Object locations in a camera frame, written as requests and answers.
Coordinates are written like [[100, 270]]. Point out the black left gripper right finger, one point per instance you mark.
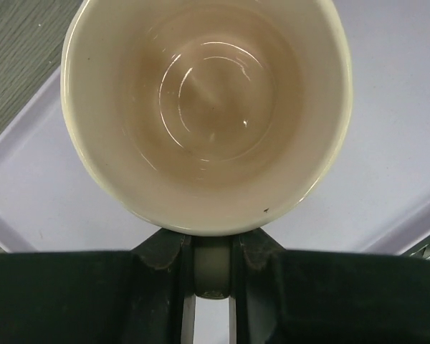
[[282, 295]]

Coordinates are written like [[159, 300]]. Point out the pink mug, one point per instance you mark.
[[209, 118]]

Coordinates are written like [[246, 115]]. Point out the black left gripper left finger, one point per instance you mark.
[[134, 296]]

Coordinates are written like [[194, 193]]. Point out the lavender plastic tray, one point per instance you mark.
[[375, 198]]

